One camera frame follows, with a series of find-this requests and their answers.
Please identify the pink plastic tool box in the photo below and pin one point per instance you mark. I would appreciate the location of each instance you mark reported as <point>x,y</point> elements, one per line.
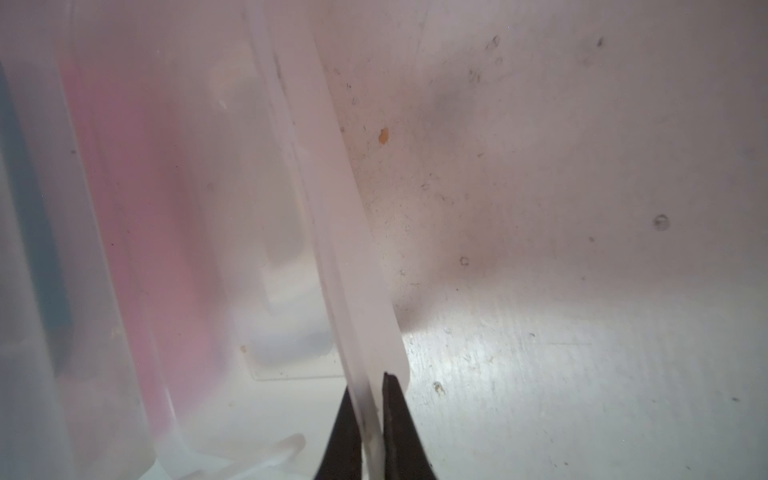
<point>221,274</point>

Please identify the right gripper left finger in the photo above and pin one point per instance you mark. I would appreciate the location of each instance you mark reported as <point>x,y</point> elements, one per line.
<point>342,459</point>

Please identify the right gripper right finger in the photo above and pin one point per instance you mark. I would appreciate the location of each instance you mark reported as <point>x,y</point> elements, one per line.
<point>405,457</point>

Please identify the teal utility knife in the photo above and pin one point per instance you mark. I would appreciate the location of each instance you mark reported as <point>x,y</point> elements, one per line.
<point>37,235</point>

